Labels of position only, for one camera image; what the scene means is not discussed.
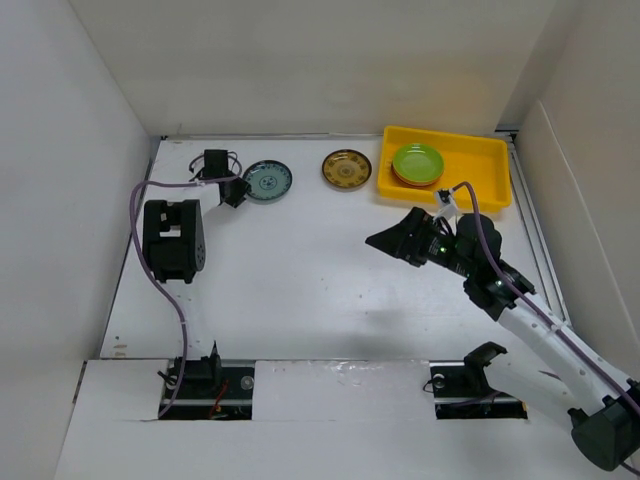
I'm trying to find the blue patterned plate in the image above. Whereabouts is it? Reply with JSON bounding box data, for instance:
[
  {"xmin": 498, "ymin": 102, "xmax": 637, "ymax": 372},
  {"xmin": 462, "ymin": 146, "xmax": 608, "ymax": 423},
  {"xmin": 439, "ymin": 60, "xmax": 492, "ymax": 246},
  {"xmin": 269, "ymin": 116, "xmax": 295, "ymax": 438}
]
[{"xmin": 242, "ymin": 160, "xmax": 293, "ymax": 203}]

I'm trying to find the gold brown patterned plate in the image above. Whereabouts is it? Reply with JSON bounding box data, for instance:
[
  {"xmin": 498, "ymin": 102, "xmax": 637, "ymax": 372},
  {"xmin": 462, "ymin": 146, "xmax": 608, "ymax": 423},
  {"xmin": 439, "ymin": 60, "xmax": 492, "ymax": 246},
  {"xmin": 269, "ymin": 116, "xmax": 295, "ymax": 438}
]
[{"xmin": 321, "ymin": 149, "xmax": 372, "ymax": 191}]

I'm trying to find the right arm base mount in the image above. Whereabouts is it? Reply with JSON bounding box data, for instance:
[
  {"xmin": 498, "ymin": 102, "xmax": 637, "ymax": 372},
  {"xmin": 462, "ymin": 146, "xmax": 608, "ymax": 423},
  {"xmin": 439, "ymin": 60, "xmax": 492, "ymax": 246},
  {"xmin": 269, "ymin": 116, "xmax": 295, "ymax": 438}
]
[{"xmin": 422, "ymin": 342, "xmax": 528, "ymax": 420}]

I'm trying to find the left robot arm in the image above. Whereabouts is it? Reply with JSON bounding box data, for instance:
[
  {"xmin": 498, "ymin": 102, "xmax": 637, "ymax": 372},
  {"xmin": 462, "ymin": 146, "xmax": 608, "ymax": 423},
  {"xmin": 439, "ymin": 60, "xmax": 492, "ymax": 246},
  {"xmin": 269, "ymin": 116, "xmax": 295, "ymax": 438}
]
[{"xmin": 129, "ymin": 149, "xmax": 249, "ymax": 391}]

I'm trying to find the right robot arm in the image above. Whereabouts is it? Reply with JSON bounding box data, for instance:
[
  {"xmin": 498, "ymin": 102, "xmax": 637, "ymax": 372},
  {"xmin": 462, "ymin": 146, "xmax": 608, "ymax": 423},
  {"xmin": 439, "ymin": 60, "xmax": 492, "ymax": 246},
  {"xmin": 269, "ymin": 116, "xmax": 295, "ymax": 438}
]
[{"xmin": 365, "ymin": 207, "xmax": 639, "ymax": 471}]

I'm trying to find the yellow plastic bin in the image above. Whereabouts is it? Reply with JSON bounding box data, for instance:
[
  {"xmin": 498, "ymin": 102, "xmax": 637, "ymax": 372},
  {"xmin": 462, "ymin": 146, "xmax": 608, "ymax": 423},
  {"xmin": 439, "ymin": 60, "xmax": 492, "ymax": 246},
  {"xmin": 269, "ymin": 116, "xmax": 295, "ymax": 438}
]
[{"xmin": 377, "ymin": 126, "xmax": 512, "ymax": 213}]

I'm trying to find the orange plate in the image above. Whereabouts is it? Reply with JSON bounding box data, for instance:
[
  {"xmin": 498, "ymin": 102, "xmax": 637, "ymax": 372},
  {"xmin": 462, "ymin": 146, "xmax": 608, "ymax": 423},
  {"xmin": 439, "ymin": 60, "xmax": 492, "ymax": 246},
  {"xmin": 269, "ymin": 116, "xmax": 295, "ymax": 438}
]
[{"xmin": 392, "ymin": 168, "xmax": 444, "ymax": 187}]

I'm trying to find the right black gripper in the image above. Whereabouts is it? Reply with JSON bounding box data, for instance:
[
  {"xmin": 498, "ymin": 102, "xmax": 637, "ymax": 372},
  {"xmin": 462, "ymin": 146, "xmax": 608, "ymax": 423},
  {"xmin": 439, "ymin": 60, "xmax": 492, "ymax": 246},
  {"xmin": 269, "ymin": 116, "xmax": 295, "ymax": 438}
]
[{"xmin": 365, "ymin": 206, "xmax": 475, "ymax": 279}]

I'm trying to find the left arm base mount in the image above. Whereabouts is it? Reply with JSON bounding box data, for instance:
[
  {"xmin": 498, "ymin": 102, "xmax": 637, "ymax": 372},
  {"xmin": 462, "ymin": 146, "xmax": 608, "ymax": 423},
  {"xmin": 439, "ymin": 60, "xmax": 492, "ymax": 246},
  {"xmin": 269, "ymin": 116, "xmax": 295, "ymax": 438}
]
[{"xmin": 159, "ymin": 357, "xmax": 255, "ymax": 421}]

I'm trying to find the green plate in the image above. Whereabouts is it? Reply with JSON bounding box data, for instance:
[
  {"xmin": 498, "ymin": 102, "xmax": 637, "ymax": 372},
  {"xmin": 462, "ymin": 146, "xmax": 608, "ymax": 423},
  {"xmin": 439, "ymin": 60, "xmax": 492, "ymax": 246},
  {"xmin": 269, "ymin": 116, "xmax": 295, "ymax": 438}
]
[{"xmin": 392, "ymin": 143, "xmax": 445, "ymax": 171}]

